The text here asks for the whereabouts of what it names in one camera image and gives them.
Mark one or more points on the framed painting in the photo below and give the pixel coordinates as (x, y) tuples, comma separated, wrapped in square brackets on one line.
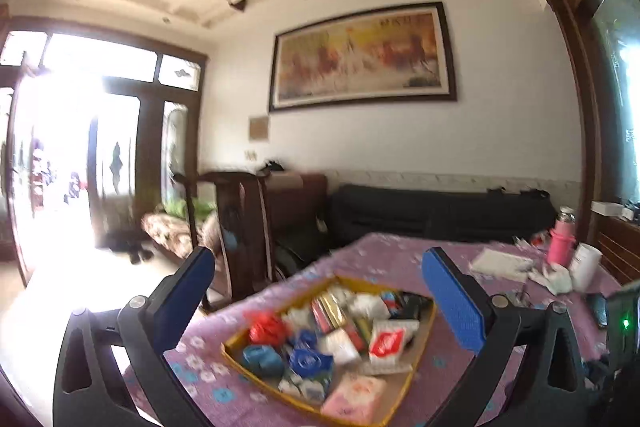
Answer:
[(362, 57)]

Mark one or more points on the wall switch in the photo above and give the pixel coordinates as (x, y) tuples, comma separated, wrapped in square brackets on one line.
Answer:
[(250, 154)]

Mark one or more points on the white plastic tub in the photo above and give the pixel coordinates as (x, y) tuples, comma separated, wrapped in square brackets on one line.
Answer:
[(586, 267)]

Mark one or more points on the white tissue pack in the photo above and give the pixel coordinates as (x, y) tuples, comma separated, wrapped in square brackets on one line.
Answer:
[(340, 347)]

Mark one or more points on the floral cushioned bench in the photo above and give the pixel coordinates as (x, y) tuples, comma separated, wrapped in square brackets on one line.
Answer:
[(170, 232)]

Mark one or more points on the black sofa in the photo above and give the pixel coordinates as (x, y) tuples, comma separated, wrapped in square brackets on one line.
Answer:
[(440, 217)]

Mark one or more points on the dark wooden chair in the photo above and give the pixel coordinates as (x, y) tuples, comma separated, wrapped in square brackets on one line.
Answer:
[(250, 247)]

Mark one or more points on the black packet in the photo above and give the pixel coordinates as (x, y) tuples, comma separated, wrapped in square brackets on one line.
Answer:
[(415, 307)]

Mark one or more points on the yellow cardboard box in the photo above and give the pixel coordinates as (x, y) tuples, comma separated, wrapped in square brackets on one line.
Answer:
[(400, 382)]

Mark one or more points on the pink tissue pack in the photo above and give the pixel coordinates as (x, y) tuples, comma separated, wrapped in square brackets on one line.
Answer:
[(355, 399)]

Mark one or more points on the blue plastic bag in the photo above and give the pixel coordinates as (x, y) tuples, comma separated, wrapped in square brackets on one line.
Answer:
[(262, 359)]

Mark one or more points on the wooden cabinet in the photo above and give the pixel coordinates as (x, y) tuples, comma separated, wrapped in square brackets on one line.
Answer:
[(617, 247)]

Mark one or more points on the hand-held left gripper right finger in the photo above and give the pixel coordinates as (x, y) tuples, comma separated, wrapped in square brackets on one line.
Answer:
[(455, 302)]

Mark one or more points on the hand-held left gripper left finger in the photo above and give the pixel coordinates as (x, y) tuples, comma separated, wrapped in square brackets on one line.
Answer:
[(182, 302)]

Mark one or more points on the small wall plaque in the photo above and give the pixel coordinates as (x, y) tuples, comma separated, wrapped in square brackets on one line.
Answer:
[(259, 128)]

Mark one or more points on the purple floral tablecloth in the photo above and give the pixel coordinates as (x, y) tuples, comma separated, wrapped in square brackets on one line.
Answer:
[(380, 257)]

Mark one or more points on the white gloves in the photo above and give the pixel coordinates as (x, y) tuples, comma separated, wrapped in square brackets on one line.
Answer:
[(550, 279)]

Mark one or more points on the wooden glass door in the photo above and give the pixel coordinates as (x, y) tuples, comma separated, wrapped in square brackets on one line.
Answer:
[(145, 132)]

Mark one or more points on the pink knit-sleeved bottle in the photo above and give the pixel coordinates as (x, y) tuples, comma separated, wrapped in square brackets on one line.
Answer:
[(561, 242)]

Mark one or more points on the small red plastic bag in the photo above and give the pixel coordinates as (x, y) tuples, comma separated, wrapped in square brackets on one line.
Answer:
[(267, 327)]

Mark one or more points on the black phone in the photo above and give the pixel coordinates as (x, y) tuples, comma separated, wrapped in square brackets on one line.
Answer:
[(596, 309)]

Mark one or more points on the blue tissue pack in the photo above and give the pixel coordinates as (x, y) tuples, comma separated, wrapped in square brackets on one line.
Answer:
[(310, 359)]

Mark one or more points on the stack of papers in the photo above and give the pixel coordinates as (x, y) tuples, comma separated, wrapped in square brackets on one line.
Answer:
[(500, 264)]

